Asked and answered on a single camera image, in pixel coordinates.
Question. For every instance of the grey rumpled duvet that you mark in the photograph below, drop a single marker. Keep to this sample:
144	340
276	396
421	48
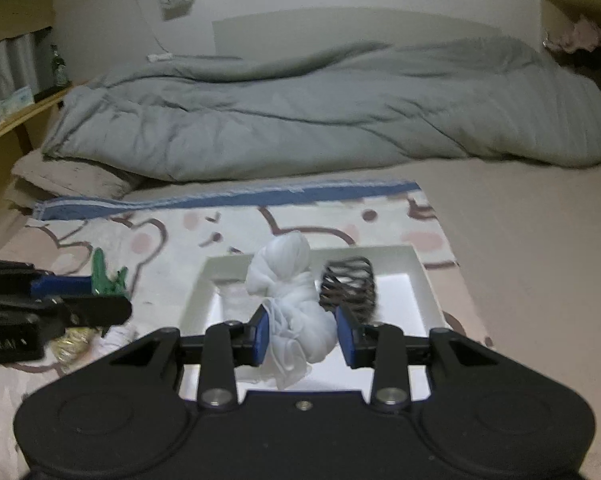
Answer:
357	106

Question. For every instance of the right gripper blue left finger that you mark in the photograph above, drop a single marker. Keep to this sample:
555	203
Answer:
225	346

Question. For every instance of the cartoon bear blanket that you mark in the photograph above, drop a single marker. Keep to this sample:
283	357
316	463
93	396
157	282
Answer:
164	244

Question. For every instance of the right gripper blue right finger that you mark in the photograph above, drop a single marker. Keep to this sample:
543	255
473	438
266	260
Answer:
380	347

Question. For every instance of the wooden storage shelf unit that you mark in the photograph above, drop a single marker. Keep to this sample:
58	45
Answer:
559	15

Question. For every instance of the beige pillow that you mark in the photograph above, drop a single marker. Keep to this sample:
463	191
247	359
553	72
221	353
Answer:
73	177

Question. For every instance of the white power adapter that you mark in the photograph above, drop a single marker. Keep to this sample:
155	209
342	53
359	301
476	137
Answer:
153	58

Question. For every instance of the white patterned sock roll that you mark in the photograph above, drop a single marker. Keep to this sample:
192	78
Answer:
119	336

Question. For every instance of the pink clothes pile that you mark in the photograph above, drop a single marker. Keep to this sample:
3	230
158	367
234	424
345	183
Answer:
582	35

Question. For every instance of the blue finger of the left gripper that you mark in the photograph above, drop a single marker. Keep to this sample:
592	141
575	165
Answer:
54	285

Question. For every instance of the bundle of rubber bands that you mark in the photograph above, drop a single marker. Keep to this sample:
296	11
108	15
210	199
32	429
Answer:
73	344

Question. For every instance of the white shallow cardboard box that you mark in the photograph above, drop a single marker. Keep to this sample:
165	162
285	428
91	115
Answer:
404	298

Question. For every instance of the green glass bottle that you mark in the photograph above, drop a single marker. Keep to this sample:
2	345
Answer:
59	69

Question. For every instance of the green plastic clip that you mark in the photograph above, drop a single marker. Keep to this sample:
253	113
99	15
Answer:
104	282

